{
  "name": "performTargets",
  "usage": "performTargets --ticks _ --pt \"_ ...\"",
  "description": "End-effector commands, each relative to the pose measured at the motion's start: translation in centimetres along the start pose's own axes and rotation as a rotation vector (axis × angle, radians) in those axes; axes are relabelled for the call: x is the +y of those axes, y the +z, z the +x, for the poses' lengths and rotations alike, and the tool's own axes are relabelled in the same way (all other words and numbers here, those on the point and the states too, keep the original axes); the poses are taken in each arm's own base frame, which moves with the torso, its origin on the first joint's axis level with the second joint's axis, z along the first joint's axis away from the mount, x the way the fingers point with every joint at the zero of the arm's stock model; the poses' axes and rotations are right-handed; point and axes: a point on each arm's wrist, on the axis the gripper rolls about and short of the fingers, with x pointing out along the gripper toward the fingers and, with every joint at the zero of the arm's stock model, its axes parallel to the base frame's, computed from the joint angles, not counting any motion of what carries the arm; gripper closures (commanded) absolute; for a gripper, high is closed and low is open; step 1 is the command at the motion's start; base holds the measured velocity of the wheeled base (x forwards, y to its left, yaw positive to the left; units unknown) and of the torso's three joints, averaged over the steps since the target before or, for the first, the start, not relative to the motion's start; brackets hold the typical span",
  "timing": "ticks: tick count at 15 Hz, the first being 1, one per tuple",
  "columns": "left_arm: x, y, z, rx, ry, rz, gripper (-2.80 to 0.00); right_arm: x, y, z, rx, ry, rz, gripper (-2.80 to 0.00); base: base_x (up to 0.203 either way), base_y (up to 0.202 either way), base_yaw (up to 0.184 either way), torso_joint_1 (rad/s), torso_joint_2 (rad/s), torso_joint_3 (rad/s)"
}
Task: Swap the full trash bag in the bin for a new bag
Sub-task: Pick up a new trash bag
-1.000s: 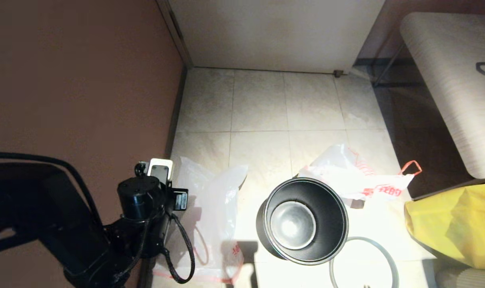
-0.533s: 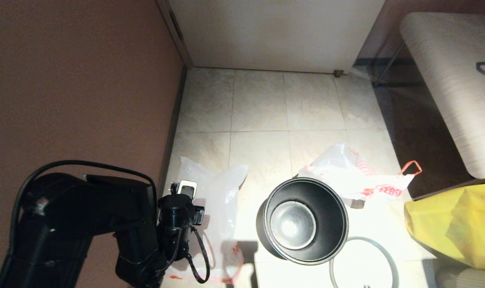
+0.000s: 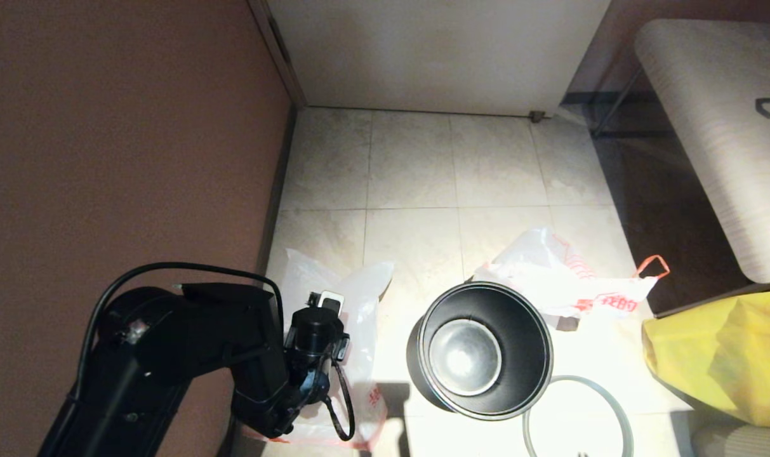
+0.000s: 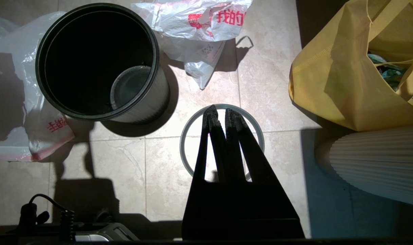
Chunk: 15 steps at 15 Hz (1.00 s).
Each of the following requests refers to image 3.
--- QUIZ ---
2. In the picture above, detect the cream ribbed cylinder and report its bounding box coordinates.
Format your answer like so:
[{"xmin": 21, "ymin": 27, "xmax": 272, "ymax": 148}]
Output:
[{"xmin": 692, "ymin": 425, "xmax": 770, "ymax": 457}]

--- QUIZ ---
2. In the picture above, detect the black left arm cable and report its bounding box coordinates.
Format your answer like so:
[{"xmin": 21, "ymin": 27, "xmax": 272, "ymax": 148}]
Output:
[{"xmin": 74, "ymin": 262, "xmax": 357, "ymax": 442}]

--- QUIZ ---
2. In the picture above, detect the white plastic bag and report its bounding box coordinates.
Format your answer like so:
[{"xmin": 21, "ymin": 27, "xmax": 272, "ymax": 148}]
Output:
[{"xmin": 275, "ymin": 248, "xmax": 395, "ymax": 450}]

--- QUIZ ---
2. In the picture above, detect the yellow plastic bag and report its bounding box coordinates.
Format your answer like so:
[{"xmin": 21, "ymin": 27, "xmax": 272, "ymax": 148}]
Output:
[{"xmin": 642, "ymin": 290, "xmax": 770, "ymax": 430}]

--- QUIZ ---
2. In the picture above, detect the thin metal table leg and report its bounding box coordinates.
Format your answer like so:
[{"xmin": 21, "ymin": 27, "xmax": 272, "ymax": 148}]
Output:
[{"xmin": 590, "ymin": 63, "xmax": 677, "ymax": 139}]

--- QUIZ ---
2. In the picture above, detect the grey bin rim ring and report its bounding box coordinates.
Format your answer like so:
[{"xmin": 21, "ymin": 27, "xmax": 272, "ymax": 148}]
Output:
[{"xmin": 523, "ymin": 374, "xmax": 634, "ymax": 457}]

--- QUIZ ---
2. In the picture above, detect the black round trash bin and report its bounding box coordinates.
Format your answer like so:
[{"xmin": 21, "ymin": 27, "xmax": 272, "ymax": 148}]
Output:
[{"xmin": 407, "ymin": 281, "xmax": 555, "ymax": 422}]

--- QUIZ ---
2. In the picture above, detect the grey door frame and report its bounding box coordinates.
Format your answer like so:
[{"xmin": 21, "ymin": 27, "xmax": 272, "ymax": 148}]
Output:
[{"xmin": 248, "ymin": 0, "xmax": 308, "ymax": 109}]

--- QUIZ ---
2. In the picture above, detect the beige woodgrain table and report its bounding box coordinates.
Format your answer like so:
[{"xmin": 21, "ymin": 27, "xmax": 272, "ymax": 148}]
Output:
[{"xmin": 635, "ymin": 19, "xmax": 770, "ymax": 285}]

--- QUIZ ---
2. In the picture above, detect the white red-printed trash bag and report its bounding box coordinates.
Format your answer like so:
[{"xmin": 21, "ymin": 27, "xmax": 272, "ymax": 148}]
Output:
[{"xmin": 474, "ymin": 227, "xmax": 671, "ymax": 331}]

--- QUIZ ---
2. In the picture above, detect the white door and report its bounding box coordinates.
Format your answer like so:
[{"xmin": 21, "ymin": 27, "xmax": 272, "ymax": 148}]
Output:
[{"xmin": 267, "ymin": 0, "xmax": 614, "ymax": 118}]

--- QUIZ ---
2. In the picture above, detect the dark baseboard strip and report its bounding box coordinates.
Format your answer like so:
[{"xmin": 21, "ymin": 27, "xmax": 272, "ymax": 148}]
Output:
[{"xmin": 218, "ymin": 105, "xmax": 298, "ymax": 457}]

